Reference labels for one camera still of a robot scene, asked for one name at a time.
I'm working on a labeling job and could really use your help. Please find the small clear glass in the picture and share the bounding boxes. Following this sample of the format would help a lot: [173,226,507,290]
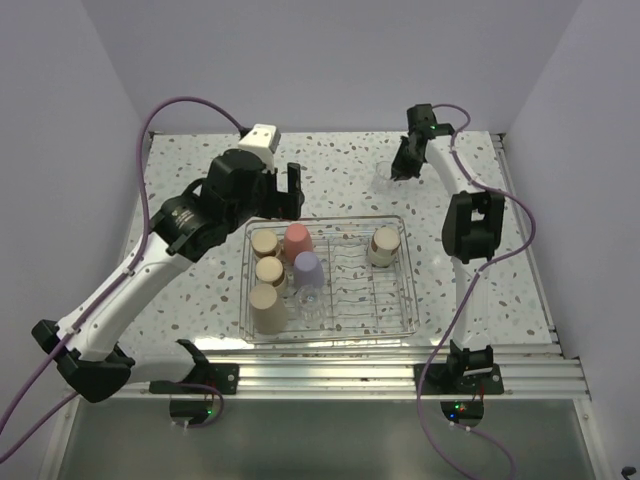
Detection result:
[372,161,399,194]

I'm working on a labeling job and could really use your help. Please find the coral red plastic cup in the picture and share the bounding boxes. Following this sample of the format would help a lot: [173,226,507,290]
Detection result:
[283,223,313,264]

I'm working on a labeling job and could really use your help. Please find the steel cork-band cup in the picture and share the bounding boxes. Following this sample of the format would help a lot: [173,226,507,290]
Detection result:
[251,229,283,261]
[367,226,400,268]

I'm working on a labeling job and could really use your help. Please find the purple cable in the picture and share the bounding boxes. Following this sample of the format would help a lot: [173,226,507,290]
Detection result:
[0,95,251,461]
[415,102,539,480]

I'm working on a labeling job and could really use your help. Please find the tall beige cup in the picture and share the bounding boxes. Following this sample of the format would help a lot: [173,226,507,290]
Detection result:
[249,284,288,335]

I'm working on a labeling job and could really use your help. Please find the purple plastic cup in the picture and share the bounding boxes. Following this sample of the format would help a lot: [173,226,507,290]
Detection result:
[293,251,325,290]

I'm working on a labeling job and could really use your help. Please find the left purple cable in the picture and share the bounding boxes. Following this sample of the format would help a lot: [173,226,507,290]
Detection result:
[0,95,251,461]

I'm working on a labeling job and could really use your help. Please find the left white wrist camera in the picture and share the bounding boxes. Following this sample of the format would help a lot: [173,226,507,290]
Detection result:
[237,124,281,172]

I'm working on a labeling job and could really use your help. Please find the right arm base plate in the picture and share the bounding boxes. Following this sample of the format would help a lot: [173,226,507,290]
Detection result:
[413,363,505,396]

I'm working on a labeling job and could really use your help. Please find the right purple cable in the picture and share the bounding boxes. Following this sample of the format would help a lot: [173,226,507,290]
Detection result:
[415,102,539,480]

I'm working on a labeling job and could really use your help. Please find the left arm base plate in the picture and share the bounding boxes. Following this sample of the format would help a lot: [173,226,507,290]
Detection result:
[149,363,240,395]

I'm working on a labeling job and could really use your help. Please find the wire dish rack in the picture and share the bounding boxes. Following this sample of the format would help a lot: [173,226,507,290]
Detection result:
[239,215,420,345]

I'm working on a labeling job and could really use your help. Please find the steel cup with cork band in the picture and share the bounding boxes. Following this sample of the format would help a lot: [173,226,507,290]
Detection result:
[255,256,288,295]

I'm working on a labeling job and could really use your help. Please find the aluminium rail frame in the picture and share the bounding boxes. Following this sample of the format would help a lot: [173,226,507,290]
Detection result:
[38,130,601,480]

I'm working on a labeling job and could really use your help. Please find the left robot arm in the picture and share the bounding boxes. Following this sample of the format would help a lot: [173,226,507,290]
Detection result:
[32,149,304,403]

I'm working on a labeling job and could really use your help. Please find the large clear glass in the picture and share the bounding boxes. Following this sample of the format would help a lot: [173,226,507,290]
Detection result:
[295,285,328,322]

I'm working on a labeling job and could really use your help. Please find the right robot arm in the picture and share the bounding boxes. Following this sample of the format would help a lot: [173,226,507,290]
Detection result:
[390,104,505,395]

